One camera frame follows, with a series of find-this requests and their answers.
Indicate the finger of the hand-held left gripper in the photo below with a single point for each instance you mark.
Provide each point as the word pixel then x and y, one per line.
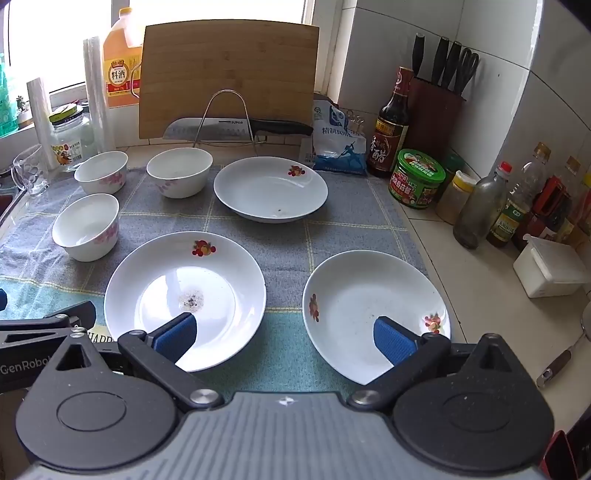
pixel 2 300
pixel 51 321

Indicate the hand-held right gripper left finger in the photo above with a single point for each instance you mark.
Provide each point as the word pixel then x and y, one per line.
pixel 178 334

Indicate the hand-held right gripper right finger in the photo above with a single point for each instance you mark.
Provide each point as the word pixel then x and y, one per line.
pixel 395 341

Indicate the white plate fruit decal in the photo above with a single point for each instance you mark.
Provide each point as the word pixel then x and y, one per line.
pixel 263 189
pixel 207 277
pixel 360 295

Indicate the white bowl pink flowers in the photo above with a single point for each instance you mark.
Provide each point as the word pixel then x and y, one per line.
pixel 101 165
pixel 85 244
pixel 180 182

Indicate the clear glass mug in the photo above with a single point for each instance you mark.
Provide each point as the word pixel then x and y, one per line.
pixel 32 173

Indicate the grey checkered dish cloth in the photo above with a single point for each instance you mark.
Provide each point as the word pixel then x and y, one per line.
pixel 286 249

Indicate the yellow-lidded spice jar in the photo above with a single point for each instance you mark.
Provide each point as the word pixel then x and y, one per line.
pixel 455 203

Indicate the red-capped glass bottle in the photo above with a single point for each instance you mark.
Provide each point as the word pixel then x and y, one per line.
pixel 478 212

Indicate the green-lidded sauce tub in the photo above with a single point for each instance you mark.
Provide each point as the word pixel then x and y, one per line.
pixel 415 184

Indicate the metal spatula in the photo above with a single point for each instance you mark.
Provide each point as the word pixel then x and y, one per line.
pixel 556 364

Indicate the labelled glass jar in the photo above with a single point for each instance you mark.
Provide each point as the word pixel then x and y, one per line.
pixel 67 143

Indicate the white plastic box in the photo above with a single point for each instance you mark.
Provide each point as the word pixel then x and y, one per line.
pixel 549 267

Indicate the green-labelled oil bottle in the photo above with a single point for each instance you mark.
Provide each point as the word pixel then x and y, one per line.
pixel 512 217

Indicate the short plastic wrap roll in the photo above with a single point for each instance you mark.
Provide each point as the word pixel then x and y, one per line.
pixel 39 115

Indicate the small green-lidded jar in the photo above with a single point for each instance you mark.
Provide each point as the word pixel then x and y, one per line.
pixel 455 161

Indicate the small potted plant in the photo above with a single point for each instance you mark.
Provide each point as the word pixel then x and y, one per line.
pixel 21 108

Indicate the red flat object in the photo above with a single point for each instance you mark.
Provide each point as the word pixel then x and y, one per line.
pixel 558 457

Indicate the blue white salt bag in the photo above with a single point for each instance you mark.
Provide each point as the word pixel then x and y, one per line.
pixel 339 147

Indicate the green translucent container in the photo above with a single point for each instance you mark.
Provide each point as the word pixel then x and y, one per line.
pixel 5 97

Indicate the red-labelled dark sauce bottle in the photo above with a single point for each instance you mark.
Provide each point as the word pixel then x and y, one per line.
pixel 551 203

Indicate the dark vinegar bottle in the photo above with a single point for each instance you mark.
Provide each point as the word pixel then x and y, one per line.
pixel 392 129

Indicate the tall plastic wrap roll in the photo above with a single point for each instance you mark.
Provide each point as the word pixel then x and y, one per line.
pixel 97 101

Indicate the metal binder clips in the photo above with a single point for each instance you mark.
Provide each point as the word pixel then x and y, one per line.
pixel 356 122

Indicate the yellow-capped red sauce bottle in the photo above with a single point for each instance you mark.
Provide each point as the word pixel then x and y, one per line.
pixel 581 207

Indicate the dark red knife block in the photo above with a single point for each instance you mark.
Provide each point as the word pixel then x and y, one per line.
pixel 436 115

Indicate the bamboo cutting board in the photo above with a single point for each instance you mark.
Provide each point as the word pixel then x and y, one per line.
pixel 231 69

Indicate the orange cooking wine jug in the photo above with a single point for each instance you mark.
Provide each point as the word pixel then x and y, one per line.
pixel 121 55

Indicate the black kitchen scissors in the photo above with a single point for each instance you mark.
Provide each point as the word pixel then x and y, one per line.
pixel 467 78

